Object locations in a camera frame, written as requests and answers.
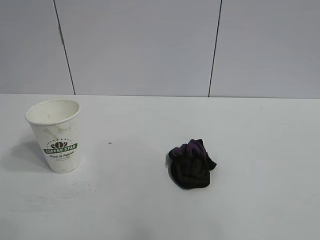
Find white paper coffee cup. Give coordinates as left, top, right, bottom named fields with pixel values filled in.
left=24, top=99, right=83, bottom=173

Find black purple cloth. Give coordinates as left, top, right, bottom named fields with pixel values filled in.
left=165, top=138, right=218, bottom=190

